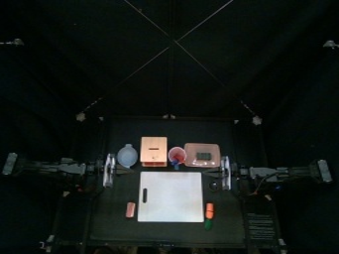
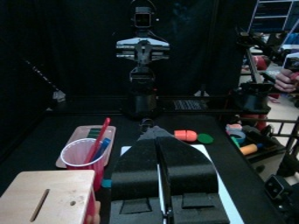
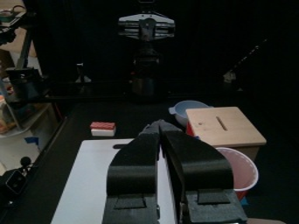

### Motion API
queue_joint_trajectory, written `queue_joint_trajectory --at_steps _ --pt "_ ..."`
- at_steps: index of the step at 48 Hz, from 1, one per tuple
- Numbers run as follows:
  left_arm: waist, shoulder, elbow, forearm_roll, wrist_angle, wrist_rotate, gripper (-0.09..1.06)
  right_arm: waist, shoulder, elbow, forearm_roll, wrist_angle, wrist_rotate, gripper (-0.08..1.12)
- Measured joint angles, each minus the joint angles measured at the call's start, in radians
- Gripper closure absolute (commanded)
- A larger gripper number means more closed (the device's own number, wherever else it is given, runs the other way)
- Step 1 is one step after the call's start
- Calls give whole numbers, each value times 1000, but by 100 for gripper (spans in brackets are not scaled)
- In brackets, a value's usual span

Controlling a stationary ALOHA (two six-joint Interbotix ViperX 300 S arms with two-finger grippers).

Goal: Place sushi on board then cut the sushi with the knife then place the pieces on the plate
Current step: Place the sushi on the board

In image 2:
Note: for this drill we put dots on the red toy utensil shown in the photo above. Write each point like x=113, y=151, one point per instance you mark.
x=99, y=137

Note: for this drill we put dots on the white printed label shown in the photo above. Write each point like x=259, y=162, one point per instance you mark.
x=187, y=105

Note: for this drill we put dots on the black leader arm base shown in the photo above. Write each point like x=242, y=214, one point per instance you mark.
x=253, y=99

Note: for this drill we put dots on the blue toy utensil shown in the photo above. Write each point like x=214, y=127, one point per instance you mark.
x=102, y=147

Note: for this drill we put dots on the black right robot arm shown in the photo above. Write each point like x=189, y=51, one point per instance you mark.
x=143, y=102

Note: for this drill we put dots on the blue shelf rack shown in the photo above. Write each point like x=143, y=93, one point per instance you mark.
x=274, y=14

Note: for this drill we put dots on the small teal object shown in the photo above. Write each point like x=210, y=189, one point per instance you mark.
x=106, y=183

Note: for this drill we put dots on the white cutting board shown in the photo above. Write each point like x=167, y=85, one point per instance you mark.
x=226, y=192

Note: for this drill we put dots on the wooden box with slot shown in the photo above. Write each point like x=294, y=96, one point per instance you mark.
x=47, y=195

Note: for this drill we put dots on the red round object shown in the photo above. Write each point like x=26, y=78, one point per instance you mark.
x=261, y=62

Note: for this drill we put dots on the orange cylinder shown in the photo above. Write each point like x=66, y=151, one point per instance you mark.
x=249, y=149

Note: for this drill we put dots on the red plastic cup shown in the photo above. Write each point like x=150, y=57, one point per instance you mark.
x=78, y=157

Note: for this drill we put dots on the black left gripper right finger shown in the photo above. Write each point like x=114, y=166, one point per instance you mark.
x=189, y=175

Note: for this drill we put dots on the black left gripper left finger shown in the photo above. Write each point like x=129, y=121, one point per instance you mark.
x=134, y=175

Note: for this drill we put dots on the black box device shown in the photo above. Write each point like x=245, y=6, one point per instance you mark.
x=282, y=192

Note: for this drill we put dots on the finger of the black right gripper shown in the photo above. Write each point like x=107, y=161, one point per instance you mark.
x=147, y=54
x=141, y=54

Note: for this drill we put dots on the orange toy food piece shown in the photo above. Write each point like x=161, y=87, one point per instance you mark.
x=186, y=135

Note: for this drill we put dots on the person's hand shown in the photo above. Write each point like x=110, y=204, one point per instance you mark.
x=285, y=81

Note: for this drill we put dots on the green toy food piece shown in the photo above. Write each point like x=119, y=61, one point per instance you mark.
x=205, y=138

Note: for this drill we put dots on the white frame clamp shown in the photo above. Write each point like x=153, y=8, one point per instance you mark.
x=201, y=93
x=59, y=95

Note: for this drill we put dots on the wooden tray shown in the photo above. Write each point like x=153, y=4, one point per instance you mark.
x=82, y=132

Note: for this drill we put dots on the grey tape roll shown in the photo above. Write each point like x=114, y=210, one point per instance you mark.
x=237, y=135

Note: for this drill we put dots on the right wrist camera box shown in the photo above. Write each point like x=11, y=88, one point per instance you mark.
x=143, y=17

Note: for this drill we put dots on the pink tape roll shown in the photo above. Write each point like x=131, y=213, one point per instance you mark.
x=234, y=126

